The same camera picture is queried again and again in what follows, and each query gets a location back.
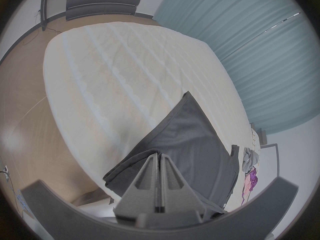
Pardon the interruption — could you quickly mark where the white printed pillow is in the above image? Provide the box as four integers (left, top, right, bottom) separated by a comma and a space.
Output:
251, 128, 260, 151

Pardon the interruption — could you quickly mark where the grey garment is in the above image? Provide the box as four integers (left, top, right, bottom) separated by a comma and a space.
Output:
241, 147, 260, 173

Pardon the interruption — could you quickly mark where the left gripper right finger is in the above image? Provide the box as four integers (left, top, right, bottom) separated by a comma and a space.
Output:
160, 153, 208, 222

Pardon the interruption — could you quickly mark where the purple garment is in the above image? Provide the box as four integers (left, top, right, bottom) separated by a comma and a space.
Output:
241, 168, 258, 206

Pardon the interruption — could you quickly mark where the black T-shirt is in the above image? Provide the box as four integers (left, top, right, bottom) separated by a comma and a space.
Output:
102, 91, 240, 218

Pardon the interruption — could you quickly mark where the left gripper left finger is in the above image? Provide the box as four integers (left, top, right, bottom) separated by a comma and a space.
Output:
113, 153, 159, 219

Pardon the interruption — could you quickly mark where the grey bedside table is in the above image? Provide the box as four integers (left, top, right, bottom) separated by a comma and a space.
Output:
250, 123, 268, 146

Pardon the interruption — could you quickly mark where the black chest of drawers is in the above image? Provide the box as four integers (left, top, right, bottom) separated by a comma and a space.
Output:
38, 0, 146, 31

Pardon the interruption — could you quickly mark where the bed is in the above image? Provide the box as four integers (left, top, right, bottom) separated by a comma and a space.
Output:
42, 21, 279, 209

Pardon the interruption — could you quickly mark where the blue-green curtain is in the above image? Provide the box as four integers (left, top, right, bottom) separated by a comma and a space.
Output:
220, 13, 317, 134
152, 0, 303, 59

